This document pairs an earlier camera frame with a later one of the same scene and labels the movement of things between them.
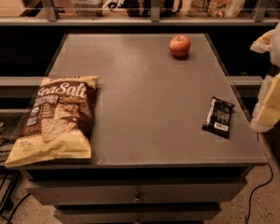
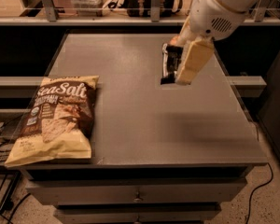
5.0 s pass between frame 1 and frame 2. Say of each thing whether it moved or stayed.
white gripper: moved
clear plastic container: stayed
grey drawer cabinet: stayed
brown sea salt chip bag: stayed
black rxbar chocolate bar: moved
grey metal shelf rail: stayed
